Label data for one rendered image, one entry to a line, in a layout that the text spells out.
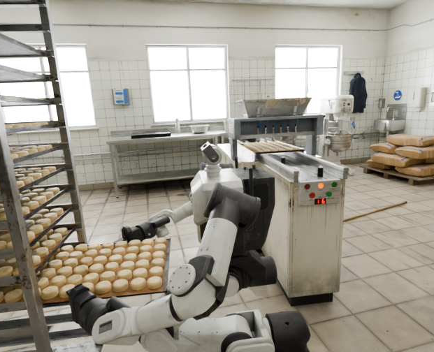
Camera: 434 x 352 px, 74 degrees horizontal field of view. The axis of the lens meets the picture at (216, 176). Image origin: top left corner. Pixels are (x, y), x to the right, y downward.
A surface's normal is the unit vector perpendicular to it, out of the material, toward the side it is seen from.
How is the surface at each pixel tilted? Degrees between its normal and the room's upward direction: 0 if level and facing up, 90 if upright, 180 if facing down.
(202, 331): 10
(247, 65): 90
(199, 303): 88
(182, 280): 37
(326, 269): 90
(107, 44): 90
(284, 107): 115
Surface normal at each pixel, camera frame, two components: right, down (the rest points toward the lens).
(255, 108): 0.12, 0.61
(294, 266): 0.11, 0.22
